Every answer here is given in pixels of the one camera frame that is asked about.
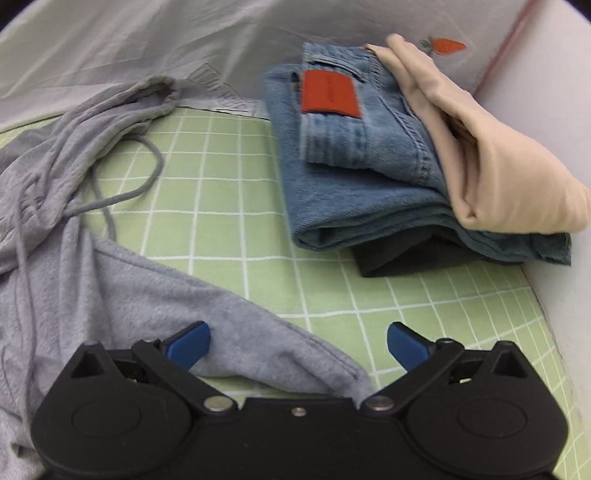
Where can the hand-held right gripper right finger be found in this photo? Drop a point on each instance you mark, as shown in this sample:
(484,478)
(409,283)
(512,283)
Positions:
(407,346)

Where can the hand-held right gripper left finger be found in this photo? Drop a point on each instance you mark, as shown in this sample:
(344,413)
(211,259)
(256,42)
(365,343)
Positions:
(189,344)

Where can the grey hoodie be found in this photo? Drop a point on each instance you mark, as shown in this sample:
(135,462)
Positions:
(69,277)

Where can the black garment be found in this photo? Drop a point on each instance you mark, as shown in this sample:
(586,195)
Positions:
(401,256)

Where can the green checked bed sheet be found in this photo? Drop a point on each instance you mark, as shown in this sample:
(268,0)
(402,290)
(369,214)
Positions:
(207,207)

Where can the blue jeans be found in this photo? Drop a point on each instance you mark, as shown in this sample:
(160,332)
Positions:
(351,194)

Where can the beige garment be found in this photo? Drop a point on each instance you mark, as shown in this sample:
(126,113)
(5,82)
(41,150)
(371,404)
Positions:
(498,175)

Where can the carrot print grey sheet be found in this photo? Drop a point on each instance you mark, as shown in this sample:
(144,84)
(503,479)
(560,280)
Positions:
(138,37)

